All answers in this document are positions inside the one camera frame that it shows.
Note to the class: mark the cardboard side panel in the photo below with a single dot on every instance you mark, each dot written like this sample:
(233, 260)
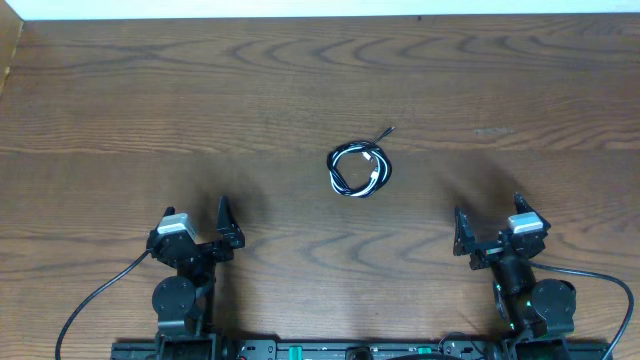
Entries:
(11, 25)

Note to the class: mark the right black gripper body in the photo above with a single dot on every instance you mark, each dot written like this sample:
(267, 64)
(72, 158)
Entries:
(498, 251)

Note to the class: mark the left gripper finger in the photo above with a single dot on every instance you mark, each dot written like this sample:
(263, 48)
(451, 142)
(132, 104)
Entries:
(227, 225)
(169, 211)

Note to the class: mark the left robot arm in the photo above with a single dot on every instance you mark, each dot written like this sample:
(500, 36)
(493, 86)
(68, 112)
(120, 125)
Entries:
(184, 302)

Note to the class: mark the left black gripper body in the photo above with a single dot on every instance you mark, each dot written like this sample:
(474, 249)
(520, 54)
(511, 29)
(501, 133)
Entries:
(198, 249)

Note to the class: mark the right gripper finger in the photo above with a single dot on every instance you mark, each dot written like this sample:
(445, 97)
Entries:
(521, 205)
(464, 238)

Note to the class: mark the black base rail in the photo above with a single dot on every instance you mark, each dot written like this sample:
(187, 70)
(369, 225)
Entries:
(455, 348)

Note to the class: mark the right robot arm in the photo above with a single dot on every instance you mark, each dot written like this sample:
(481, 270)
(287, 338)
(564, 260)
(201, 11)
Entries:
(540, 312)

